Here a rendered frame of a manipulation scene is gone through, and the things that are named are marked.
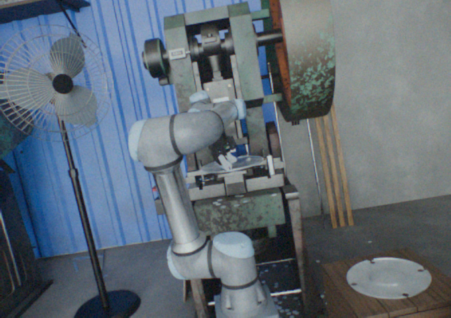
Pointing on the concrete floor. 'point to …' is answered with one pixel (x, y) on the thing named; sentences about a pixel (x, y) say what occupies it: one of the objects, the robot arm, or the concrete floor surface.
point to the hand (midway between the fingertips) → (227, 168)
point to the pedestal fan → (10, 89)
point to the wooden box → (360, 303)
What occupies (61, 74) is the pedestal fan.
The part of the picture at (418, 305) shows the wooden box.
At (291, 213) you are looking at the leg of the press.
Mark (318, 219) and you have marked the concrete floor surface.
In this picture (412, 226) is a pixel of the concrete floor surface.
